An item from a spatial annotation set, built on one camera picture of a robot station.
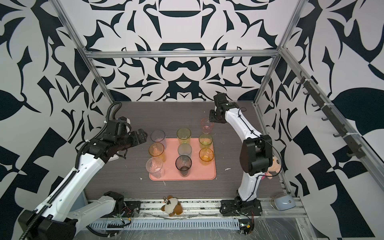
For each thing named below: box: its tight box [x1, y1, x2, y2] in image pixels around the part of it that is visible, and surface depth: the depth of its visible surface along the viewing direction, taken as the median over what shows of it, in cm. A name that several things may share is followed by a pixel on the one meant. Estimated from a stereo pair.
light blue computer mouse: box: [270, 194, 296, 211], surface depth 72 cm
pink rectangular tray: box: [149, 138, 216, 181], surface depth 87 cm
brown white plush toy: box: [161, 195, 183, 217], surface depth 74 cm
